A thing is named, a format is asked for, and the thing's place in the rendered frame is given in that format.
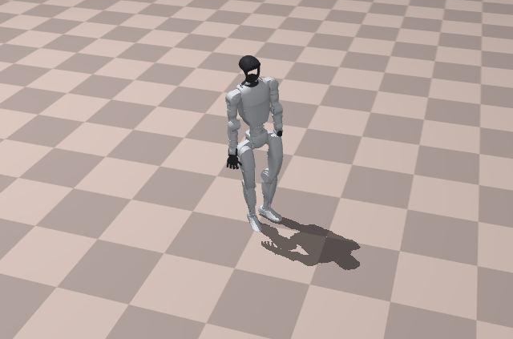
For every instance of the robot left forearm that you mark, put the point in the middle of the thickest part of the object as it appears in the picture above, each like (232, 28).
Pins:
(277, 123)

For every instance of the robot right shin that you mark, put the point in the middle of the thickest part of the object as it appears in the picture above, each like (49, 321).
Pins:
(250, 198)

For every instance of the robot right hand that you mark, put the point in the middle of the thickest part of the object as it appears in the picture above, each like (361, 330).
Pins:
(233, 160)

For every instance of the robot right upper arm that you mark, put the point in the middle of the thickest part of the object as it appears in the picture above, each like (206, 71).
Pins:
(232, 99)

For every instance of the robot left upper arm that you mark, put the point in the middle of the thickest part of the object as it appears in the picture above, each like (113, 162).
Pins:
(275, 108)

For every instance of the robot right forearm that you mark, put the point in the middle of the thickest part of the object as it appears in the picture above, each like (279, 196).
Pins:
(232, 138)

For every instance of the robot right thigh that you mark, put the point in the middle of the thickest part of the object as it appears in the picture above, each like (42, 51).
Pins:
(244, 151)

